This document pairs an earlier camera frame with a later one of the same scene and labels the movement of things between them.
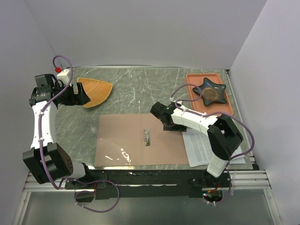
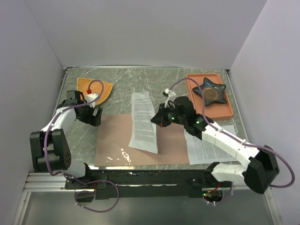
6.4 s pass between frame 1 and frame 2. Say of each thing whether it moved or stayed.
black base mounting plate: stayed
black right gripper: moved
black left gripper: moved
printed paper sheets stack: stayed
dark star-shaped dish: stayed
